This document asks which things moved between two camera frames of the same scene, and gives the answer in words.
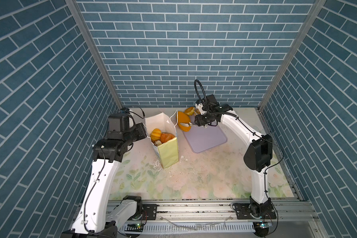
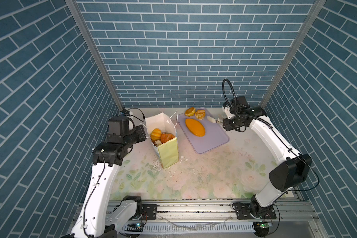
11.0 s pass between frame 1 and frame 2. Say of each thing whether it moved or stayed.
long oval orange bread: moved
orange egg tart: stayed
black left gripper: stayed
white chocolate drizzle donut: stayed
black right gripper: moved
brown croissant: stayed
